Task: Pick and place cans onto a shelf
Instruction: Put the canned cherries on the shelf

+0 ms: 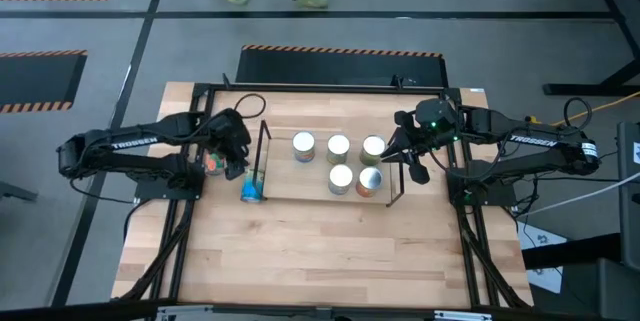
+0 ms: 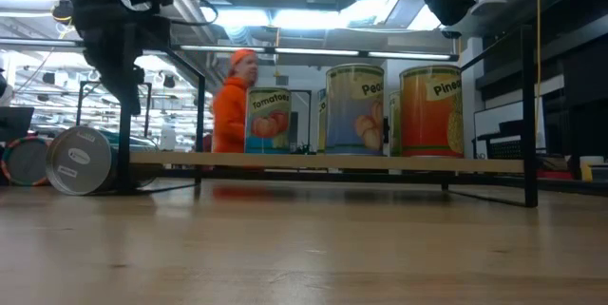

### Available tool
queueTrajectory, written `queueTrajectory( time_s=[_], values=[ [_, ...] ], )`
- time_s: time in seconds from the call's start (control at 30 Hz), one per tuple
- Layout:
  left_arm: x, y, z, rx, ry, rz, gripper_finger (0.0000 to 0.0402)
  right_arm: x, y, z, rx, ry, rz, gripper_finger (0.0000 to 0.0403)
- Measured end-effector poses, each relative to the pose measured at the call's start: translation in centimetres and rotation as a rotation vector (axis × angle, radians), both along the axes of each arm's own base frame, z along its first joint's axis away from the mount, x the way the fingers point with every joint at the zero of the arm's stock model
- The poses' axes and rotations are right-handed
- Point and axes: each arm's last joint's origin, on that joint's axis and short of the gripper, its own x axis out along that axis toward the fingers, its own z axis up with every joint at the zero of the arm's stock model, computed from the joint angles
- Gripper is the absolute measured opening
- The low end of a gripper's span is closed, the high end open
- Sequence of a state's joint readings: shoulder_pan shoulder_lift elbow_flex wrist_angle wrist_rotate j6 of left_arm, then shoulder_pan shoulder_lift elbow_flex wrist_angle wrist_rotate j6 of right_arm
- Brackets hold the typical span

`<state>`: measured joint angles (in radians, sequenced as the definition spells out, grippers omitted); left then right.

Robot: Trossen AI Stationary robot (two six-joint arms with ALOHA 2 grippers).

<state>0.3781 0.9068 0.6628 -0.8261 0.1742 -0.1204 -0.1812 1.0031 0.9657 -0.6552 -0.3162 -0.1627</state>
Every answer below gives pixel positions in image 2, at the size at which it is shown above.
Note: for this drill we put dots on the orange can white lid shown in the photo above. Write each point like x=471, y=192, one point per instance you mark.
x=430, y=115

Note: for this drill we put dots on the black metal table frame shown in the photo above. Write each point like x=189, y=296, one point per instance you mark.
x=404, y=179

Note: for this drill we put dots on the black shelving unit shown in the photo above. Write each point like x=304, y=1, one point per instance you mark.
x=584, y=105

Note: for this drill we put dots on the peaches label tin can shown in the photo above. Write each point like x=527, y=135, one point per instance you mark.
x=354, y=115

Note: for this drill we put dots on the white panel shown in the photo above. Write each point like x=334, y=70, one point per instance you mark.
x=489, y=120

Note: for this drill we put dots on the ceiling light strip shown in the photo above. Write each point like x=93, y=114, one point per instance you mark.
x=313, y=51

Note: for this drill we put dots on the black monitor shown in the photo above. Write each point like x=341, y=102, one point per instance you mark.
x=14, y=124

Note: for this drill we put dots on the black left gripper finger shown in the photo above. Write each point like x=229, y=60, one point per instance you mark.
x=121, y=67

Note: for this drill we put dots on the orange label tin can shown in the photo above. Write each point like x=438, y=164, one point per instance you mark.
x=24, y=160

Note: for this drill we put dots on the green label tin can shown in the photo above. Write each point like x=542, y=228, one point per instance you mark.
x=394, y=124

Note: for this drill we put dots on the yellow-green label tin can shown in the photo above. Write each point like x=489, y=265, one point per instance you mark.
x=322, y=124

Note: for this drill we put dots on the tomatoes label tin can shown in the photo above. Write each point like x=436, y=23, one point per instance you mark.
x=268, y=120

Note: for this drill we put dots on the person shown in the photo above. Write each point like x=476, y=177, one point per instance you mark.
x=230, y=115

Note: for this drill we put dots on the blue label tin can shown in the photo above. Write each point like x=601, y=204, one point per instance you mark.
x=81, y=160

